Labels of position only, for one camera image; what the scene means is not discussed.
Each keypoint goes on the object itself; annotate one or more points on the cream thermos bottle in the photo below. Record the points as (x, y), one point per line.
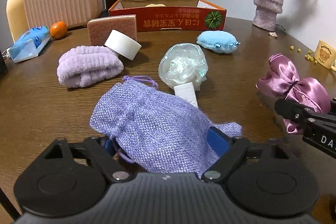
(15, 11)

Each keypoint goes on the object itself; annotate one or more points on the blue plush toy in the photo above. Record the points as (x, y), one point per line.
(215, 40)

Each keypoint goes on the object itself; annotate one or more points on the purple knitted pouch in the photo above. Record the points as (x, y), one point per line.
(157, 129)

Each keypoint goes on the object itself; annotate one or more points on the orange fruit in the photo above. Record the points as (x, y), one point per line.
(58, 29)

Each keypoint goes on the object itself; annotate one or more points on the fallen pink petal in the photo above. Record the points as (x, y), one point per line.
(273, 34)

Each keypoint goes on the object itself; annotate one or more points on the white round foam sponge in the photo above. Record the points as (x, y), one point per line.
(123, 44)

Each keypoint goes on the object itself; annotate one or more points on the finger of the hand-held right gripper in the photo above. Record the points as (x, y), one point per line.
(333, 107)
(288, 109)

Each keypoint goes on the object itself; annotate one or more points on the pink satin bow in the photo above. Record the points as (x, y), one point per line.
(283, 77)

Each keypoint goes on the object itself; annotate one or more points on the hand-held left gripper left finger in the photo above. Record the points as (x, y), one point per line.
(109, 146)

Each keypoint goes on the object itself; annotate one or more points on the purple towel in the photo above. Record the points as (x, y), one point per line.
(86, 66)

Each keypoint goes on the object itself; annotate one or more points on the orange cardboard box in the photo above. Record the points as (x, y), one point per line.
(170, 20)

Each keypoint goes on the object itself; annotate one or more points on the yellow bear mug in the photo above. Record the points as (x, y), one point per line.
(324, 54)

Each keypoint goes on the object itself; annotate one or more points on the purple textured vase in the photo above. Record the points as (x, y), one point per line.
(267, 3)

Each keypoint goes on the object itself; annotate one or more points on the clear plastic shower cap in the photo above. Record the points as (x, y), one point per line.
(183, 66)

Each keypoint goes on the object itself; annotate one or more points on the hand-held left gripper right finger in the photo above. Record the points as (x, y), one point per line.
(218, 141)

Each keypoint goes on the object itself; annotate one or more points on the pink cleaning sponge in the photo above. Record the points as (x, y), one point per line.
(105, 29)

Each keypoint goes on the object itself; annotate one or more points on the blue tissue pack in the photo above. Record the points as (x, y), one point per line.
(29, 43)

